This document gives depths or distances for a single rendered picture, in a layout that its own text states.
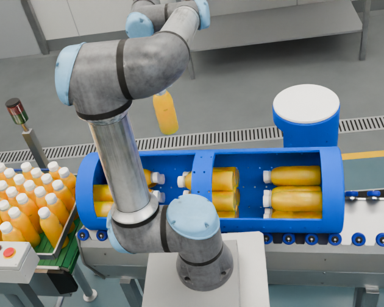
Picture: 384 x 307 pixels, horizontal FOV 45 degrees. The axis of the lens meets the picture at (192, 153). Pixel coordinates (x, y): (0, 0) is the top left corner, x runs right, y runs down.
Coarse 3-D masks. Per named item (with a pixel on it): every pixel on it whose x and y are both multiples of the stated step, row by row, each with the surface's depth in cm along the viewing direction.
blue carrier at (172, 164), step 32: (96, 160) 159; (160, 160) 172; (192, 160) 170; (224, 160) 167; (256, 160) 165; (288, 160) 163; (320, 160) 161; (192, 192) 146; (256, 192) 170; (96, 224) 159; (224, 224) 149; (256, 224) 146; (288, 224) 144; (320, 224) 142
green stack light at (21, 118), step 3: (24, 111) 197; (21, 114) 195; (24, 114) 196; (12, 117) 195; (15, 117) 194; (18, 117) 195; (21, 117) 196; (24, 117) 197; (27, 117) 199; (15, 120) 196; (18, 120) 196; (21, 120) 196; (24, 120) 197; (15, 123) 197; (18, 123) 197; (21, 123) 197
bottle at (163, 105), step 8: (160, 96) 151; (168, 96) 152; (160, 104) 152; (168, 104) 153; (160, 112) 154; (168, 112) 155; (160, 120) 157; (168, 120) 157; (176, 120) 160; (160, 128) 161; (168, 128) 159; (176, 128) 161
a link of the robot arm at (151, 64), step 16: (176, 16) 105; (192, 16) 110; (208, 16) 120; (160, 32) 91; (176, 32) 95; (192, 32) 104; (128, 48) 83; (144, 48) 83; (160, 48) 85; (176, 48) 87; (128, 64) 82; (144, 64) 83; (160, 64) 84; (176, 64) 87; (128, 80) 83; (144, 80) 84; (160, 80) 85; (144, 96) 87
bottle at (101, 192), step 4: (104, 184) 164; (96, 188) 161; (100, 188) 161; (104, 188) 161; (108, 188) 160; (96, 192) 161; (100, 192) 160; (104, 192) 160; (108, 192) 160; (96, 196) 161; (100, 196) 160; (104, 196) 160; (108, 196) 160; (96, 200) 161; (100, 200) 161; (104, 200) 161; (108, 200) 161; (112, 200) 160
